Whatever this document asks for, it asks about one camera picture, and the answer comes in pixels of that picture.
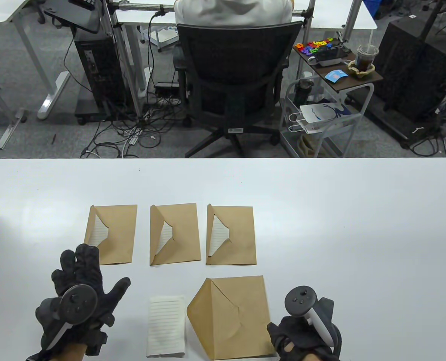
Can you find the person's right hand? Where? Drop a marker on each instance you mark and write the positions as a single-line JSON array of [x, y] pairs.
[[294, 331]]

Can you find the person's left hand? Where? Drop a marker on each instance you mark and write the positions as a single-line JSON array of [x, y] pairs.
[[87, 270]]

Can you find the brown paper envelope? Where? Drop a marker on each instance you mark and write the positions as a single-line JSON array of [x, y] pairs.
[[121, 233], [241, 233], [238, 319], [185, 233]]

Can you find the person's left forearm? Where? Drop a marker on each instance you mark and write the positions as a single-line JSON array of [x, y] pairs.
[[70, 351]]

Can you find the white power strip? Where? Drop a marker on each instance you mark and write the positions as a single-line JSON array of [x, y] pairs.
[[133, 137]]

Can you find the beige sandals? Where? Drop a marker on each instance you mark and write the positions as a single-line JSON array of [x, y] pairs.
[[307, 146]]

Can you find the black power box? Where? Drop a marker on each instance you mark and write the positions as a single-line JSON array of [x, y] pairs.
[[166, 85]]

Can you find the black computer tower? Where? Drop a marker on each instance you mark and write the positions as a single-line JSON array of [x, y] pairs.
[[98, 67]]

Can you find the white paper bag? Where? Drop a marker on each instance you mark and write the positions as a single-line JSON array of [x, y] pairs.
[[320, 113]]

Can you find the black drink bottle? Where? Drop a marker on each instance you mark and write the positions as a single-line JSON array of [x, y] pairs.
[[303, 90]]

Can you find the white cart with brown top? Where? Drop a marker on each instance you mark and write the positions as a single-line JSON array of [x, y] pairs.
[[352, 84]]

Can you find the black mesh office chair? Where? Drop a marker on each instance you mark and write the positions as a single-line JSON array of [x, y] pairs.
[[238, 64]]

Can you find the black keyboard tray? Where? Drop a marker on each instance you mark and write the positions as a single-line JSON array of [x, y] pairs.
[[76, 15]]

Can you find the small blue card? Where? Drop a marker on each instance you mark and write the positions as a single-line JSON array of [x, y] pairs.
[[335, 76]]

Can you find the beige cardboard cup holder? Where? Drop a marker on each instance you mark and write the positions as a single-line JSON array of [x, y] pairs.
[[362, 76]]

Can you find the iced drink plastic cup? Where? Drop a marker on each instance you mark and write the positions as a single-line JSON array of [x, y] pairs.
[[366, 58]]

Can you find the pile of colourful toy letters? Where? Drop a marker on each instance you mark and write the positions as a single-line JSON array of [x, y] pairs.
[[313, 47]]

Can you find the large black equipment case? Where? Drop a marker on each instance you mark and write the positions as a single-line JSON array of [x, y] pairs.
[[414, 67]]

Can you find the grey metal desk frame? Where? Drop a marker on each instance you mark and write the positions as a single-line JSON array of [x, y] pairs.
[[11, 128]]

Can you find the aluminium frame post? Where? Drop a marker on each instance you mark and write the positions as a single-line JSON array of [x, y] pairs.
[[352, 18], [311, 9], [118, 37]]

